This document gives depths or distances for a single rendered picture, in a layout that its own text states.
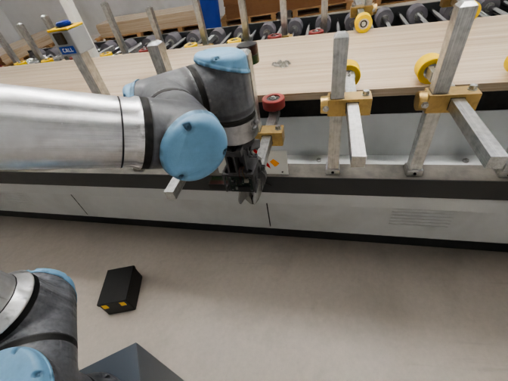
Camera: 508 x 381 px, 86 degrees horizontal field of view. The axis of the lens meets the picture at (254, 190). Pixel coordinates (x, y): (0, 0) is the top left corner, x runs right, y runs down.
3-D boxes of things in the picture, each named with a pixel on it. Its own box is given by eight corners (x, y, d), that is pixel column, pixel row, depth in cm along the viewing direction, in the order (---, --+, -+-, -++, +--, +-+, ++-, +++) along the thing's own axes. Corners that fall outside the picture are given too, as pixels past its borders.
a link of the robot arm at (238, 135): (218, 106, 59) (262, 105, 56) (223, 127, 62) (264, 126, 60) (205, 128, 52) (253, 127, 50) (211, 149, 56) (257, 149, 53)
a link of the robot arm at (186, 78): (122, 100, 37) (205, 74, 41) (113, 78, 45) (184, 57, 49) (150, 156, 44) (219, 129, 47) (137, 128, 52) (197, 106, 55)
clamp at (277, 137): (283, 146, 88) (282, 132, 85) (243, 147, 92) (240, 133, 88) (285, 136, 92) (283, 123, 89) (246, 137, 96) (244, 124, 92)
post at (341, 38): (336, 184, 96) (349, 32, 64) (326, 184, 97) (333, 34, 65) (336, 178, 99) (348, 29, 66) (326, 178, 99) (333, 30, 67)
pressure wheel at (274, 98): (285, 131, 100) (283, 100, 92) (264, 131, 101) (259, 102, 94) (287, 119, 105) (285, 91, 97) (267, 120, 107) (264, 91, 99)
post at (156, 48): (203, 176, 106) (156, 41, 74) (195, 175, 107) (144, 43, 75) (206, 170, 109) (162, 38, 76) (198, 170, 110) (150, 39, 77)
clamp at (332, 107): (370, 116, 75) (373, 99, 72) (320, 118, 79) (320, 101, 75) (368, 106, 80) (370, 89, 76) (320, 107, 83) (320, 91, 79)
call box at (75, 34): (82, 57, 79) (66, 27, 74) (63, 59, 81) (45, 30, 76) (96, 49, 84) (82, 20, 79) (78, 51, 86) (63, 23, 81)
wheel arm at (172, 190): (178, 201, 80) (172, 190, 77) (167, 201, 81) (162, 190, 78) (219, 124, 110) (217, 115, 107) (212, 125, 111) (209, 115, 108)
